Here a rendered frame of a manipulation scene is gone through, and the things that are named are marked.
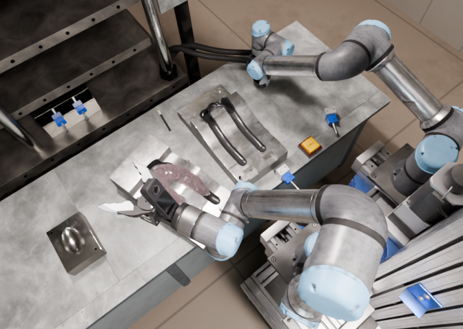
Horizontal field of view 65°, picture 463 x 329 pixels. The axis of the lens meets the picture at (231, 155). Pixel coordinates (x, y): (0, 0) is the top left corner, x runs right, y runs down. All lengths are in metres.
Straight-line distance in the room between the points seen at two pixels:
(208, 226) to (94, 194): 0.95
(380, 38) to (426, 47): 2.19
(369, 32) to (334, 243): 0.81
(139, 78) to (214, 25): 1.47
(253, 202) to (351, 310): 0.38
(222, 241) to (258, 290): 1.25
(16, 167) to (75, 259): 0.61
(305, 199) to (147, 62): 1.48
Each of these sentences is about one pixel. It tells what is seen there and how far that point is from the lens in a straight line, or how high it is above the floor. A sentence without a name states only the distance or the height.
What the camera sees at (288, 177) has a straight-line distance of 1.62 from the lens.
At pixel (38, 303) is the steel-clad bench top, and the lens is 1.72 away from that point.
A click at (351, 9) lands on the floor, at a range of 3.61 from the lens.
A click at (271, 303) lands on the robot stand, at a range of 2.11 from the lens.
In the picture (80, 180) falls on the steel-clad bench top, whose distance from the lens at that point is 1.81.
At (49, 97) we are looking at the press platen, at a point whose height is 1.02.
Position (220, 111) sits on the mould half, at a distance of 1.67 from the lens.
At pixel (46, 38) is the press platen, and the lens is 1.65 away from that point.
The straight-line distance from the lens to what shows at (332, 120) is 1.79.
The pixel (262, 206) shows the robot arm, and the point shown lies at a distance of 0.91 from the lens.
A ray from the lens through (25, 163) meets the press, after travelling 1.99.
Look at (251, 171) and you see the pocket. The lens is 1.60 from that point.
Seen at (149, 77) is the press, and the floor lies 0.79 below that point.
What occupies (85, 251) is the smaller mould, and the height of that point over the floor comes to 0.87.
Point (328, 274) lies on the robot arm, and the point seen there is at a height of 1.68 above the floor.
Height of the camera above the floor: 2.31
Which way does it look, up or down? 63 degrees down
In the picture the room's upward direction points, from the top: 5 degrees counter-clockwise
